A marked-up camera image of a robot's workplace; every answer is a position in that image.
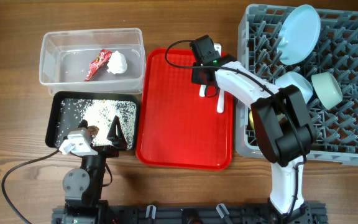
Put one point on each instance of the yellow cup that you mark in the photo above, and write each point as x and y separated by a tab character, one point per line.
251	120

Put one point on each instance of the clear plastic bin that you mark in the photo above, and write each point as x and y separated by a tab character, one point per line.
65	59

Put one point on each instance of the small light blue bowl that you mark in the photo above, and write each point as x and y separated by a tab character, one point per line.
293	78

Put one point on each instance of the red ketchup packet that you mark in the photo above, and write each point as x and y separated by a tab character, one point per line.
103	56

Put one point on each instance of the white napkin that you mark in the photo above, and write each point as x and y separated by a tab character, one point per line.
117	63

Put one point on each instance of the grey dishwasher rack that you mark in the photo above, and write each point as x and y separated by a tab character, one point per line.
336	52

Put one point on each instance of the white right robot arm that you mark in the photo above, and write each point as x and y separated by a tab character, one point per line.
283	127

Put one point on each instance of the red serving tray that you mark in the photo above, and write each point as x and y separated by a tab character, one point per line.
178	127

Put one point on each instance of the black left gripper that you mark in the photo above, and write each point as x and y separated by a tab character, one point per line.
117	140

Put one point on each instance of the spilled rice pile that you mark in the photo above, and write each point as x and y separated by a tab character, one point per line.
99	114

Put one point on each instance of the black waste tray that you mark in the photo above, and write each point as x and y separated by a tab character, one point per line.
60	96

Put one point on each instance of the white plastic spoon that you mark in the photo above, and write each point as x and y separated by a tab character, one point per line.
202	91

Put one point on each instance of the mint green bowl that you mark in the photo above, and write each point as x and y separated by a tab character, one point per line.
327	89

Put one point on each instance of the pink plastic fork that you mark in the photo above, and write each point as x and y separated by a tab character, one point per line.
220	104

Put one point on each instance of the light blue plate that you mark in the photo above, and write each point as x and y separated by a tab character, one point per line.
299	34

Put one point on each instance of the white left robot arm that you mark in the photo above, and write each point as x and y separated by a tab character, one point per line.
83	186

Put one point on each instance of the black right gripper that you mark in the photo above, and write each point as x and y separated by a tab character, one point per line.
201	78

